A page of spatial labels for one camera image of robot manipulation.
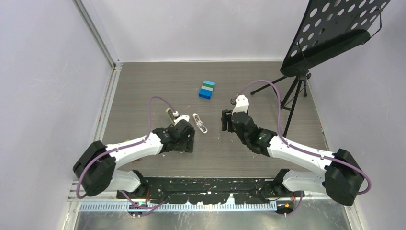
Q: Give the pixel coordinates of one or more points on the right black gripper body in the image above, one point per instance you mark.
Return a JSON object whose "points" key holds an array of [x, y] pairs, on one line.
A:
{"points": [[226, 117]]}

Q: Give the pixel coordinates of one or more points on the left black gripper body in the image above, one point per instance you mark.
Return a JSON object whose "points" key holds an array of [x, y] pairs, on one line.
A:
{"points": [[185, 145]]}

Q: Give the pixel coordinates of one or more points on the small white stapler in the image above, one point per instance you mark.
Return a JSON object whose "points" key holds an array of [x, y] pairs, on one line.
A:
{"points": [[199, 123]]}

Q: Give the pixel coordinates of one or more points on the olive green white stapler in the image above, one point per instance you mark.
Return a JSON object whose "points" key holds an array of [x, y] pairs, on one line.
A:
{"points": [[173, 115]]}

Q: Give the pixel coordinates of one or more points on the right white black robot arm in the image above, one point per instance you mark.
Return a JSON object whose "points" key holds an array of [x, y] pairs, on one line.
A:
{"points": [[335, 174]]}

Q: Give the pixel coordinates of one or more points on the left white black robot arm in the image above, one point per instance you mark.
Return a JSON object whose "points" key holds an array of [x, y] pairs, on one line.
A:
{"points": [[98, 168]]}

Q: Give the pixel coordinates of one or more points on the blue green toy brick stack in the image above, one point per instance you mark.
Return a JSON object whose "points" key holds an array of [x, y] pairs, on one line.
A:
{"points": [[206, 89]]}

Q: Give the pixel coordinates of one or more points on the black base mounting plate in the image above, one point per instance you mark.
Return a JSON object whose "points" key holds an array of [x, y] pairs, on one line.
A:
{"points": [[209, 190]]}

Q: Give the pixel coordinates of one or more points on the black music stand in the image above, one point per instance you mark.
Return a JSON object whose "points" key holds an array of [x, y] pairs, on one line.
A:
{"points": [[328, 29]]}

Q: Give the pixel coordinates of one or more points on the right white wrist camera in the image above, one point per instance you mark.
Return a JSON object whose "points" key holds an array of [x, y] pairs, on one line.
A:
{"points": [[241, 104]]}

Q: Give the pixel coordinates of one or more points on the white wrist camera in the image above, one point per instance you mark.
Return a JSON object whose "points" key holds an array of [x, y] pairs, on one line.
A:
{"points": [[241, 104], [180, 118]]}

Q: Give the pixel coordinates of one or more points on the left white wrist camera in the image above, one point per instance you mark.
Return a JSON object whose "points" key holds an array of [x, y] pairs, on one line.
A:
{"points": [[180, 118]]}

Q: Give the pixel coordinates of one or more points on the aluminium frame rail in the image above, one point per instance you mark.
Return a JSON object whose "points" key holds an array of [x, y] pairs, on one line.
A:
{"points": [[102, 60]]}

